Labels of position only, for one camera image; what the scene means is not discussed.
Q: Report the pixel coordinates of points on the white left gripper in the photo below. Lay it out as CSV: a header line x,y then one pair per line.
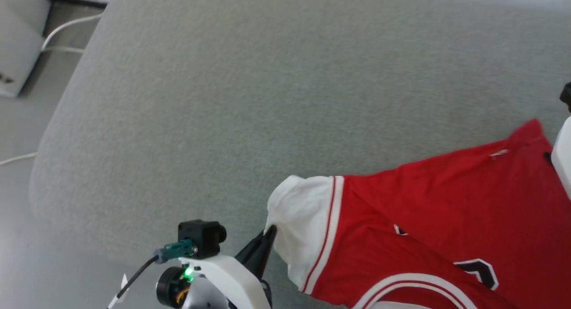
x,y
232,278

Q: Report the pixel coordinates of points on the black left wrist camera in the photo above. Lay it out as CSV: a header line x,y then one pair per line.
x,y
200,237

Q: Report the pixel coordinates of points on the red and white jersey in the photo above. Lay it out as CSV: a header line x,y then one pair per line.
x,y
424,220

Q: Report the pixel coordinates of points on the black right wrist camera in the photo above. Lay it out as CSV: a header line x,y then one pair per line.
x,y
566,97

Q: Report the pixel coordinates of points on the white box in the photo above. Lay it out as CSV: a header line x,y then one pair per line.
x,y
20,37

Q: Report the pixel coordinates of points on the grey fabric sofa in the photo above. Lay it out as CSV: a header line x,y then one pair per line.
x,y
285,99

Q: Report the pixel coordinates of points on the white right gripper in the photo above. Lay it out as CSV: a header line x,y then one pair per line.
x,y
563,157

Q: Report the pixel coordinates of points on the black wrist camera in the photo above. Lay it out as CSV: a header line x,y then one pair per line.
x,y
200,237
566,97

